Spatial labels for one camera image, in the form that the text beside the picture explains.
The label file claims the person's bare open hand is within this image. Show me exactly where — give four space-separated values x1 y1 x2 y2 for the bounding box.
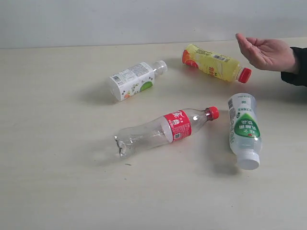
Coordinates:
236 34 298 73

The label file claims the yellow bottle with red cap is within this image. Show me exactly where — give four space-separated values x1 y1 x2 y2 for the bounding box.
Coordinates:
182 44 252 83

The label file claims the green white label yogurt bottle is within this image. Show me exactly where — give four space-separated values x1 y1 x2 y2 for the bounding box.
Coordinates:
228 93 262 170

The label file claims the clear cola bottle red label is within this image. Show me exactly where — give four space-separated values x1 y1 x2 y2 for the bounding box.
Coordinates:
114 106 219 157

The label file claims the white square capless bottle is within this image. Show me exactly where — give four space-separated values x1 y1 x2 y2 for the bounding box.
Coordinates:
107 60 168 102

